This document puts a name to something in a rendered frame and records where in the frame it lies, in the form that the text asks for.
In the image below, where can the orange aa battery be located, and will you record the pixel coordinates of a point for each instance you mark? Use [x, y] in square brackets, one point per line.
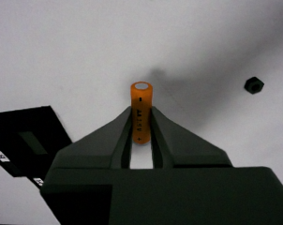
[141, 104]

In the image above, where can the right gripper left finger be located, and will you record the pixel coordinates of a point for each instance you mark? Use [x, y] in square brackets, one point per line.
[102, 147]

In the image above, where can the black hex nut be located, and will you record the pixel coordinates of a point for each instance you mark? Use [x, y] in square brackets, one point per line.
[253, 85]

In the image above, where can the black bin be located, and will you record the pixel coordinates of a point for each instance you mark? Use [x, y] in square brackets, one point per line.
[33, 151]

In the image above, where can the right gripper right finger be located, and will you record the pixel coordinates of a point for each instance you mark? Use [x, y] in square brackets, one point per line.
[182, 148]

